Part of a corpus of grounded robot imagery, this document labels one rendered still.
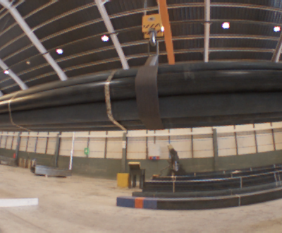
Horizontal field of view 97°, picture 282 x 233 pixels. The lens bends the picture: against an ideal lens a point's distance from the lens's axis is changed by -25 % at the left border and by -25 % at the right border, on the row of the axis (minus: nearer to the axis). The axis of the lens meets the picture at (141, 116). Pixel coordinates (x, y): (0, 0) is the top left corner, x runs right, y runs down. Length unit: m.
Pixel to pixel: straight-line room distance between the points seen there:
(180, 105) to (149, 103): 0.21
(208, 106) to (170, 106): 0.26
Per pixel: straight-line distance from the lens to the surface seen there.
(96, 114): 1.28
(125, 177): 6.88
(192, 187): 3.93
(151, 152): 10.69
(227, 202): 2.92
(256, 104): 1.26
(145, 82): 1.13
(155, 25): 1.93
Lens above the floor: 0.64
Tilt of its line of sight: 19 degrees up
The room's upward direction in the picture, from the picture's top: 2 degrees clockwise
